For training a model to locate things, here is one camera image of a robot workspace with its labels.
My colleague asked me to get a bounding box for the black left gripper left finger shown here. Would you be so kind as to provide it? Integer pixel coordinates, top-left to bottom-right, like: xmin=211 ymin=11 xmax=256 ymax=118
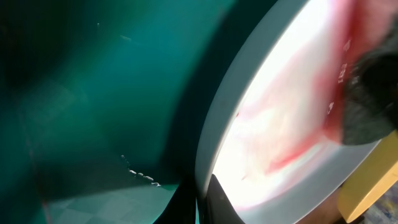
xmin=154 ymin=179 xmax=197 ymax=224

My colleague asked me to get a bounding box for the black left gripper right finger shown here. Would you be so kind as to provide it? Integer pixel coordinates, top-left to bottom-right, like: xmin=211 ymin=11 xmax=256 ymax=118
xmin=203 ymin=174 xmax=244 ymax=224

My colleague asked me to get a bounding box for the light blue plate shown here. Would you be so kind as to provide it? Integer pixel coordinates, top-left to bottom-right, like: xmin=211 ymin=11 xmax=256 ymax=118
xmin=195 ymin=0 xmax=397 ymax=223

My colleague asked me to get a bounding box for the pink green sponge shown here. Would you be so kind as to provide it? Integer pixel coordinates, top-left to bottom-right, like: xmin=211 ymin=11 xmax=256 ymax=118
xmin=337 ymin=18 xmax=398 ymax=223

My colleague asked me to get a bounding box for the teal plastic tray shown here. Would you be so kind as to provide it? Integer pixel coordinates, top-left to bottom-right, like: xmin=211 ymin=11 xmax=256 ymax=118
xmin=1 ymin=0 xmax=273 ymax=223

